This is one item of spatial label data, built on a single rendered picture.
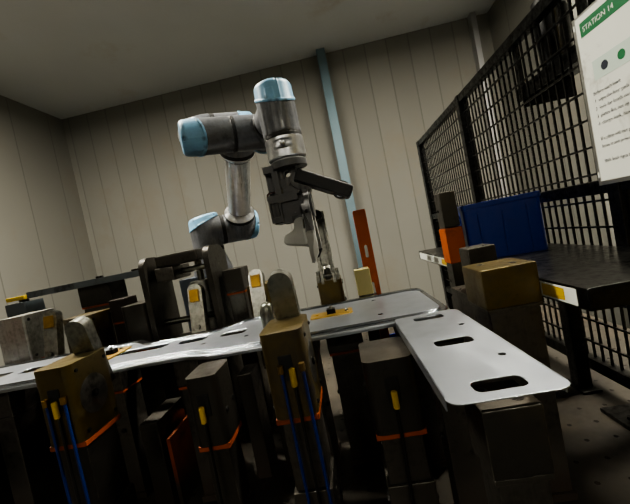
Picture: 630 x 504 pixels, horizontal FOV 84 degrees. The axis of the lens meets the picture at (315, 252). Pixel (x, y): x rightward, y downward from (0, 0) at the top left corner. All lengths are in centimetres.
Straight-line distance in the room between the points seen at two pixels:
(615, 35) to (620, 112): 12
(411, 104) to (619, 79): 292
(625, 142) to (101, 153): 404
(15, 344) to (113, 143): 321
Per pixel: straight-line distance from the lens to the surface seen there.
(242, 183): 128
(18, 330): 115
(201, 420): 58
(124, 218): 405
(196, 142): 77
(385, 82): 368
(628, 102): 80
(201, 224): 141
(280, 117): 70
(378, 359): 50
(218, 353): 64
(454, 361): 41
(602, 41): 85
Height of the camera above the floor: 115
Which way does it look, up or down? 2 degrees down
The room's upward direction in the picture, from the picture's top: 11 degrees counter-clockwise
